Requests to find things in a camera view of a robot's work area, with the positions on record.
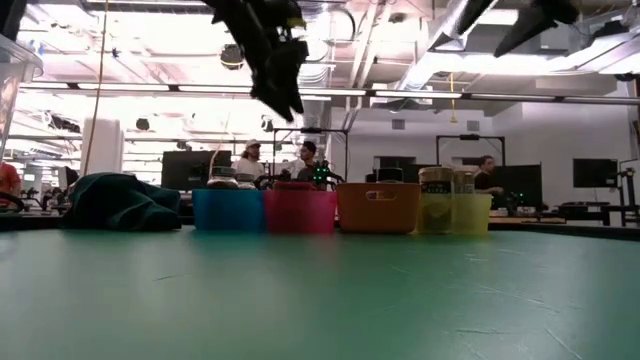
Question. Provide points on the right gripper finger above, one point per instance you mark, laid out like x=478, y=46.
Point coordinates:
x=475, y=15
x=522, y=27

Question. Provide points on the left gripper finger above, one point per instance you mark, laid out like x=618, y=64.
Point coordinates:
x=297, y=70
x=272, y=85

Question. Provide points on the black-lid spice jar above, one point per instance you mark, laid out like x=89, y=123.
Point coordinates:
x=390, y=175

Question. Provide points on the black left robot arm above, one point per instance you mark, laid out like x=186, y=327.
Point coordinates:
x=11, y=17

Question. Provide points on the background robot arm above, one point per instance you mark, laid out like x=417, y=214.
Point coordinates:
x=321, y=174

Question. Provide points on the person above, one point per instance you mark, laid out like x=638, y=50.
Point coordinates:
x=248, y=162
x=308, y=160
x=9, y=182
x=486, y=172

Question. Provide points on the large black monitor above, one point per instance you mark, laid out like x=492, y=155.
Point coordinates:
x=192, y=170

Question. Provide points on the ceiling light strip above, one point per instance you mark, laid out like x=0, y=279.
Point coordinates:
x=150, y=88

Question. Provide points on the pink plastic bin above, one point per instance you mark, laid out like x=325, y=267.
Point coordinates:
x=300, y=212

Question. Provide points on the blue plastic bin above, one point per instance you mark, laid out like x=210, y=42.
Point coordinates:
x=229, y=210

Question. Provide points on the small black monitor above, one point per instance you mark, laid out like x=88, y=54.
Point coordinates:
x=595, y=172

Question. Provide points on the orange plastic bin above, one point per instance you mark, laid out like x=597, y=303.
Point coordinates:
x=377, y=212

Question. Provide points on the white column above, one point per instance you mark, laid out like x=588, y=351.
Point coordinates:
x=102, y=145

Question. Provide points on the dark green cloth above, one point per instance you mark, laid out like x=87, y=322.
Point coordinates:
x=120, y=202

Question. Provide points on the yellow plastic bin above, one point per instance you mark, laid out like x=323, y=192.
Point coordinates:
x=472, y=215

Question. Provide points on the black workbench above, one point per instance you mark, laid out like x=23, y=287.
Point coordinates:
x=600, y=210

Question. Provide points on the green table mat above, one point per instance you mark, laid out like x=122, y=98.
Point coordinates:
x=300, y=300

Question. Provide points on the silver ceiling duct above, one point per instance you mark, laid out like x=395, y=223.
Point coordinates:
x=315, y=112

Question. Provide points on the black metal frame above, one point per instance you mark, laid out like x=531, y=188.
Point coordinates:
x=470, y=137
x=310, y=130

